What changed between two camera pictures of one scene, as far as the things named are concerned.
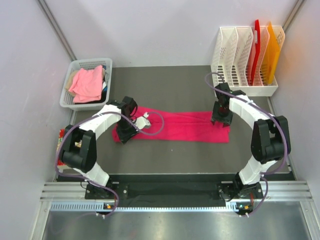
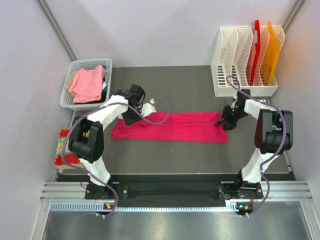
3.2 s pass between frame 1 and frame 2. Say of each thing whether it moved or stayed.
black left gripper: moved
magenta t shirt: stayed
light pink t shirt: stayed
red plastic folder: stayed
